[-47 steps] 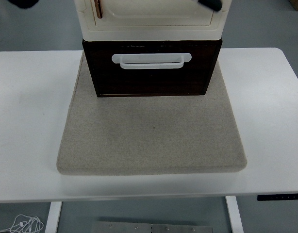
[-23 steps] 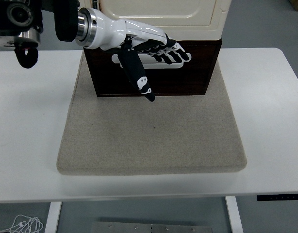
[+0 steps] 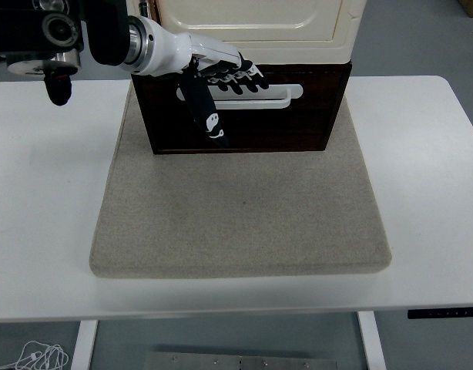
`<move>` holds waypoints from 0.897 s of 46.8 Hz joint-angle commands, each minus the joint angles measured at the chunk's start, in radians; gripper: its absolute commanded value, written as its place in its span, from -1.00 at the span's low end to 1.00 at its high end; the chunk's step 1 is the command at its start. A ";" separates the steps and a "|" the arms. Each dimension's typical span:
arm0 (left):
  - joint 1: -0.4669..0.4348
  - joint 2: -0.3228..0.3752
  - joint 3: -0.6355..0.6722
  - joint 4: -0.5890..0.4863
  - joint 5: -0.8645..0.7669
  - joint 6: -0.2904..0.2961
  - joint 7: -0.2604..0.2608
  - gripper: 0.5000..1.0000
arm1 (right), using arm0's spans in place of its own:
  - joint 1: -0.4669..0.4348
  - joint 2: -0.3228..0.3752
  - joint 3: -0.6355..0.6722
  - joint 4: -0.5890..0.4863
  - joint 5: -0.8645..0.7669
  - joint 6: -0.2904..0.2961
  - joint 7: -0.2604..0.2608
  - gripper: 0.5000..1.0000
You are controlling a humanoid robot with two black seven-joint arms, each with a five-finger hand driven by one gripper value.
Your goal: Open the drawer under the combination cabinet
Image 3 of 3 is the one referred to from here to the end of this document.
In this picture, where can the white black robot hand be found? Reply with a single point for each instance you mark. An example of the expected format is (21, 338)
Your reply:
(163, 50)

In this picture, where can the dark wooden drawer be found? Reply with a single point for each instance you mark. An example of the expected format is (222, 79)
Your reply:
(282, 127)

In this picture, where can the cream plastic cabinet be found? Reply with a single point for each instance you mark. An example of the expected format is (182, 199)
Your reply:
(298, 42)

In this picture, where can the dark wooden drawer housing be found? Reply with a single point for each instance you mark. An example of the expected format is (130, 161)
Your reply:
(348, 73)

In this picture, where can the beige fabric mat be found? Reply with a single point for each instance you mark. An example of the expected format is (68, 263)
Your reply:
(240, 216)

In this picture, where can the white table leg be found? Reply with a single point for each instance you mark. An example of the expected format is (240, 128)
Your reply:
(84, 345)
(372, 343)

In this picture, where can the black table control panel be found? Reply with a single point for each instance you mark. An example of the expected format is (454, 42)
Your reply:
(444, 312)

